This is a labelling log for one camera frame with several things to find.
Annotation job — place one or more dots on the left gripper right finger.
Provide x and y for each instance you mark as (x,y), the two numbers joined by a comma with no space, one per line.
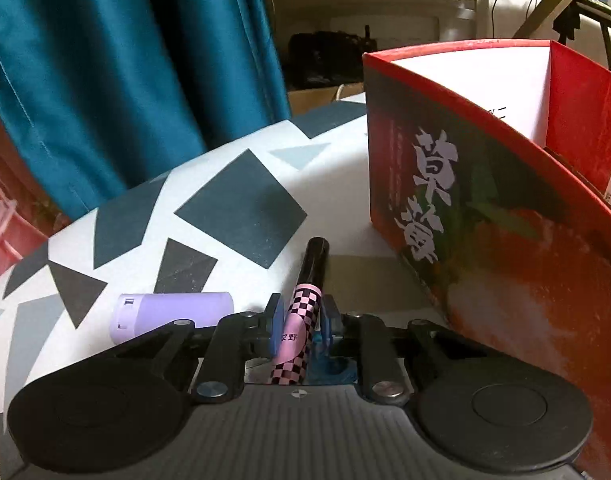
(367,341)

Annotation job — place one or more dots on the red strawberry cardboard box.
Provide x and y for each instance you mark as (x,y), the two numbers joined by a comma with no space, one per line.
(490,175)

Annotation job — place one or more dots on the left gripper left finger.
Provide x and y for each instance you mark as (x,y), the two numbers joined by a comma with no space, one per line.
(237,339)

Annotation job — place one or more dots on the lilac cylinder tube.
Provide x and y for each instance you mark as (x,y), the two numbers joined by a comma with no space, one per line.
(137,314)

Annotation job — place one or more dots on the black bag under desk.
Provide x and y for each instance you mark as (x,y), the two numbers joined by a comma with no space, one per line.
(326,59)

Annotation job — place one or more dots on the pink checkered black pen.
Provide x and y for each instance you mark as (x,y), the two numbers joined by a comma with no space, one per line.
(290,363)

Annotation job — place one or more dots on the geometric patterned tablecloth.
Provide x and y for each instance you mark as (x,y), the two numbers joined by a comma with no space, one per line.
(234,220)

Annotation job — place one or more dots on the teal curtain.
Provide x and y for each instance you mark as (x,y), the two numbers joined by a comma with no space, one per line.
(99,96)

